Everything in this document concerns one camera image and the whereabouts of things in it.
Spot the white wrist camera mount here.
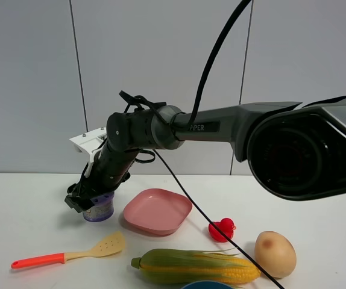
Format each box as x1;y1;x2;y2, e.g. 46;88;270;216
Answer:
69;127;107;178

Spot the purple lidded air freshener can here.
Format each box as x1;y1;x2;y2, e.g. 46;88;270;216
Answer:
83;192;115;222

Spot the toy corn cob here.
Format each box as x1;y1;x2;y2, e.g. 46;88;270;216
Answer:
131;249;261;285

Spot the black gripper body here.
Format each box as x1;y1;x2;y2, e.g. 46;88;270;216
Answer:
68;142;140;199

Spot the yellow spatula orange handle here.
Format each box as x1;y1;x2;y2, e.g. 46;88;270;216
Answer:
11;232;125;270

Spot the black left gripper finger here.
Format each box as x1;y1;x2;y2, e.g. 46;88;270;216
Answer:
64;196;95;213

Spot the blue bowl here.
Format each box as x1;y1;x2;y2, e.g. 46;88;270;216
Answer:
181;281;232;289

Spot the brown potato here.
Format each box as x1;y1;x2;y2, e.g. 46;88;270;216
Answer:
254;231;297;279

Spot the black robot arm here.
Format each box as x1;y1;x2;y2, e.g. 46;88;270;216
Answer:
65;92;346;212

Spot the red rubber duck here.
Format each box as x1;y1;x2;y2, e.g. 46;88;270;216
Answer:
208;218;236;243

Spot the black cable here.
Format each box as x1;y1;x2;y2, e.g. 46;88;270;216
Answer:
118;0;285;289

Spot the pink square plate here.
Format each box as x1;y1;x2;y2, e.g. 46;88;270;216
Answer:
123;188;193;236

